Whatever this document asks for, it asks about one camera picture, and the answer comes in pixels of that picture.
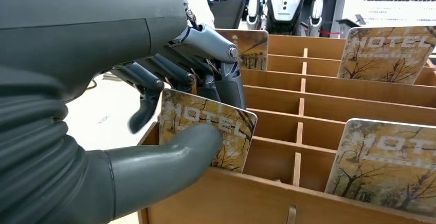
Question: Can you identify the yellow hotel key card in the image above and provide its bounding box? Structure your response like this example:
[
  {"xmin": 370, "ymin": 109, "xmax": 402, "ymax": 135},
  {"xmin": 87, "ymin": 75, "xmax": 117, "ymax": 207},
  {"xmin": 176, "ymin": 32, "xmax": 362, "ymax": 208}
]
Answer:
[
  {"xmin": 216, "ymin": 29, "xmax": 269, "ymax": 71},
  {"xmin": 337, "ymin": 26, "xmax": 436, "ymax": 86},
  {"xmin": 324, "ymin": 118, "xmax": 436, "ymax": 217},
  {"xmin": 158, "ymin": 88, "xmax": 258, "ymax": 173}
]

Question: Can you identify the person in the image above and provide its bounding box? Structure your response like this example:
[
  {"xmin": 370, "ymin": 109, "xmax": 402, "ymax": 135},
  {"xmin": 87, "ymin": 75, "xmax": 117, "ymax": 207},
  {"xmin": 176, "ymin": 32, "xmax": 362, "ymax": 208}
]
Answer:
[{"xmin": 146, "ymin": 0, "xmax": 216, "ymax": 30}]

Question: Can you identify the wooden card holder box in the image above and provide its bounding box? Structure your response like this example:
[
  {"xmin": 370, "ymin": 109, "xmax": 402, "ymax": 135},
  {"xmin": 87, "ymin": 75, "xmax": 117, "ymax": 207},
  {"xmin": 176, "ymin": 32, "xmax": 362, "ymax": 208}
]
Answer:
[{"xmin": 138, "ymin": 34, "xmax": 436, "ymax": 224}]

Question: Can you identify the black office chair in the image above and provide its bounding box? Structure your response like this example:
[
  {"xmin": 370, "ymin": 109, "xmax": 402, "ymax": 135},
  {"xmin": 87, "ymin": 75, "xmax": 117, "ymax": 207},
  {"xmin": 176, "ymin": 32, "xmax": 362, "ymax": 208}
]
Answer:
[{"xmin": 210, "ymin": 0, "xmax": 247, "ymax": 30}]

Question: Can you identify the standing humanoid robot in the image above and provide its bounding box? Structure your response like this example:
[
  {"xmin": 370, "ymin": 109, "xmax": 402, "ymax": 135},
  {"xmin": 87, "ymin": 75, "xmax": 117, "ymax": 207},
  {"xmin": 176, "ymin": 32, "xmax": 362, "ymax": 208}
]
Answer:
[{"xmin": 246, "ymin": 0, "xmax": 329, "ymax": 38}]

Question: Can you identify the white printed sign board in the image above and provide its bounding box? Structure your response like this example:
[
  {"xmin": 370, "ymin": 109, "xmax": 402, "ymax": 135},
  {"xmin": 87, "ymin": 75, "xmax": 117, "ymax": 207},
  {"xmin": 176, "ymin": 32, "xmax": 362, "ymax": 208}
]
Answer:
[{"xmin": 330, "ymin": 0, "xmax": 436, "ymax": 40}]

